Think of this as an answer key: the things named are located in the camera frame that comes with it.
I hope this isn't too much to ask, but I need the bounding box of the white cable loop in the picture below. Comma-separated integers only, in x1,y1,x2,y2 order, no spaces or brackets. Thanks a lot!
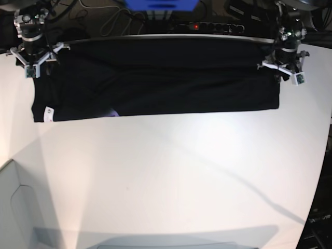
100,10,146,37

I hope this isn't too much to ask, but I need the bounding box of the blue plastic crate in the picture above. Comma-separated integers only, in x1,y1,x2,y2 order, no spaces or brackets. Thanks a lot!
125,0,199,11

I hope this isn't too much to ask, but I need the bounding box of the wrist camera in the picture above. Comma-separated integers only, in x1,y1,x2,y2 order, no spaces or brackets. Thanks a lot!
291,72,306,86
24,65,36,78

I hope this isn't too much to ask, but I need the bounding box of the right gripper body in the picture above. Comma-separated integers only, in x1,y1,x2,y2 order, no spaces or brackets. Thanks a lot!
7,9,71,69

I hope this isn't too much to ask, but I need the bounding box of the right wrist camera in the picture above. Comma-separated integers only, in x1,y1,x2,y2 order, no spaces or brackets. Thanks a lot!
24,65,36,78

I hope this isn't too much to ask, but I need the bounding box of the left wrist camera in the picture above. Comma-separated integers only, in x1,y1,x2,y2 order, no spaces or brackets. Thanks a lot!
291,72,306,86

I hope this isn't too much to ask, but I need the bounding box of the white garment label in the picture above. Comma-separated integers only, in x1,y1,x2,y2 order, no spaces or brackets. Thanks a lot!
43,106,54,122

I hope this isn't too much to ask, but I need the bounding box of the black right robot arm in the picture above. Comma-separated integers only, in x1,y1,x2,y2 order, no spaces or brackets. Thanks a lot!
1,1,70,78

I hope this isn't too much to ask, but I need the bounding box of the black power strip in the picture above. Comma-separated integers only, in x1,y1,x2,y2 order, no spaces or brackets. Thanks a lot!
170,22,245,35

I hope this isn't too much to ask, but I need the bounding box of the black T-shirt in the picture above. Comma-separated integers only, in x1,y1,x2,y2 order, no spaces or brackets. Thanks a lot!
31,37,280,122

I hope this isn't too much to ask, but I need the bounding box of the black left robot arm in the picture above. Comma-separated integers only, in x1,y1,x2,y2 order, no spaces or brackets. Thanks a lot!
257,1,331,86

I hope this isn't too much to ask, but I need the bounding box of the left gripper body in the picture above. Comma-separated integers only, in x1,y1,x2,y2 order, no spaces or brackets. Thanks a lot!
258,24,310,74

